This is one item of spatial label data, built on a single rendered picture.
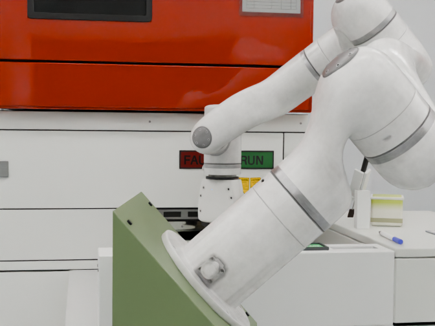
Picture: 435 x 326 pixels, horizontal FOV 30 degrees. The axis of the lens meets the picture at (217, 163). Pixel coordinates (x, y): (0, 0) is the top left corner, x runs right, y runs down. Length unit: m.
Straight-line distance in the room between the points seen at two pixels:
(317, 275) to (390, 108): 0.47
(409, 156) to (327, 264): 0.41
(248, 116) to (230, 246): 0.59
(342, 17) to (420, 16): 2.37
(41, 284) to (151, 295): 1.05
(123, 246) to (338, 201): 0.32
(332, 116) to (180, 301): 0.33
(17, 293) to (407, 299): 0.99
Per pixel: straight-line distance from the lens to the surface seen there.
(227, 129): 1.70
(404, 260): 1.58
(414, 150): 1.18
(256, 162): 2.11
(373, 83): 1.15
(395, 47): 1.39
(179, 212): 2.09
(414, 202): 3.88
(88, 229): 2.08
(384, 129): 1.16
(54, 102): 2.01
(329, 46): 1.70
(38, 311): 2.12
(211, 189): 1.81
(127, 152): 2.07
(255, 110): 1.71
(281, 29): 2.09
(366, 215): 1.83
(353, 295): 1.56
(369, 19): 1.53
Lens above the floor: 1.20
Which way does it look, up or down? 3 degrees down
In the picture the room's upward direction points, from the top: 1 degrees clockwise
